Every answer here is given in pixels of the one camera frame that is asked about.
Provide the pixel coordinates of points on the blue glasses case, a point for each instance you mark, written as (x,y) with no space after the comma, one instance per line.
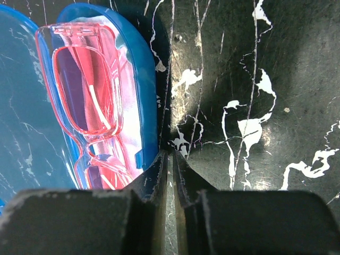
(35,151)

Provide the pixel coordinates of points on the red frame sunglasses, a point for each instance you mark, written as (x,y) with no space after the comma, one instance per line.
(82,73)

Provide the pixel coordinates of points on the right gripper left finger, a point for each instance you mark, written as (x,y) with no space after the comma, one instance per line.
(126,221)

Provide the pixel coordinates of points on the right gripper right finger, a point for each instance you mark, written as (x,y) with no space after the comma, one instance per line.
(211,221)

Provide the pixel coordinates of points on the light blue cleaning cloth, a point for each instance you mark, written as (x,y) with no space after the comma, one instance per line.
(130,133)

